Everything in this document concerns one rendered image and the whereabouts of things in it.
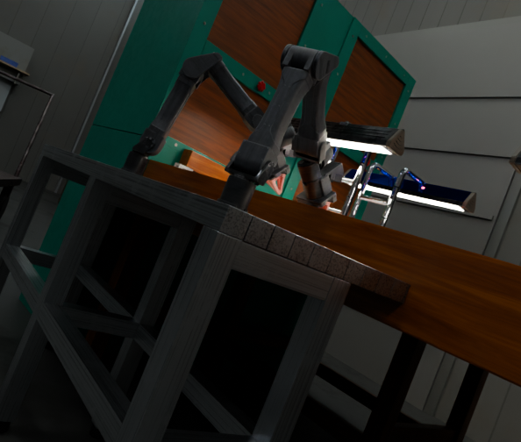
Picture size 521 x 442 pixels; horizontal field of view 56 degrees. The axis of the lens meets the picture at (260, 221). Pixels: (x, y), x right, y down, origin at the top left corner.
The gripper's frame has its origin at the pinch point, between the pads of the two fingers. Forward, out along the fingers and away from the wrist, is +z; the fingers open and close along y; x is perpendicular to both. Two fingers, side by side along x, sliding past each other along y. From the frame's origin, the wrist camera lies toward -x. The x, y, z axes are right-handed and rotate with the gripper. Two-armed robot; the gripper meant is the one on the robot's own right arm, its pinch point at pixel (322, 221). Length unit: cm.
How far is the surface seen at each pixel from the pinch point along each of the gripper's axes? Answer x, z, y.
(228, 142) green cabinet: -23, -6, 73
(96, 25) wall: -323, -14, 889
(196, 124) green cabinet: -11, -19, 73
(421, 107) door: -256, 81, 145
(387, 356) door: -104, 205, 89
